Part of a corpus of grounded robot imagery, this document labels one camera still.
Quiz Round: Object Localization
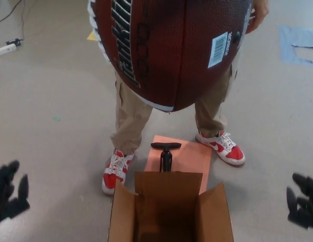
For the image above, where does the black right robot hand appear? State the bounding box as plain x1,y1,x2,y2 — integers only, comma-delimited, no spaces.
286,172,313,230

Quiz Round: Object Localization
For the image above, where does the person's left hand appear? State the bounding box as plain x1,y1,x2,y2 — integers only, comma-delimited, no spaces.
247,0,270,35

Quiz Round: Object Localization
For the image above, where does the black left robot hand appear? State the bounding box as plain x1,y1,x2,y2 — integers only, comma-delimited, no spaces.
0,160,31,225

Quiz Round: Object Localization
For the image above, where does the brown leather american football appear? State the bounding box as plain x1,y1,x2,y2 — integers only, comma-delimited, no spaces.
88,0,253,113

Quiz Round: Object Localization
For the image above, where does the person's left red white sneaker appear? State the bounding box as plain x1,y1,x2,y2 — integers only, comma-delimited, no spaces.
195,130,246,167

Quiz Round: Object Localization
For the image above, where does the person's red white sneaker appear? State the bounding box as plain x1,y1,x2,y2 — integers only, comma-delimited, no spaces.
195,130,246,167
101,148,135,195

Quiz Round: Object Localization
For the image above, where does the person's right red white sneaker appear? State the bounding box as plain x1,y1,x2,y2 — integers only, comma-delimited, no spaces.
101,148,135,195

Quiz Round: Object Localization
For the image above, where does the blue torn tape patch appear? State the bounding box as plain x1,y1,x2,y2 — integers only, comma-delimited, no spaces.
279,24,313,67

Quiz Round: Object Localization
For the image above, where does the open brown cardboard box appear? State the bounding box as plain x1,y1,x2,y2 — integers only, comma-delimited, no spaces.
108,171,235,242

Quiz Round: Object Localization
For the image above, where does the white power strip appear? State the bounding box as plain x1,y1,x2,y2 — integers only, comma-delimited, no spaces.
0,44,17,57

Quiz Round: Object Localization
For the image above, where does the black hand air pump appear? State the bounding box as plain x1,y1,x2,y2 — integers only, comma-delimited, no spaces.
150,142,182,173

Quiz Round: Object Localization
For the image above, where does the thin black floor cable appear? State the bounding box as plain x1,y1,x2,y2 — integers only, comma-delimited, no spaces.
0,0,15,26
20,0,33,41

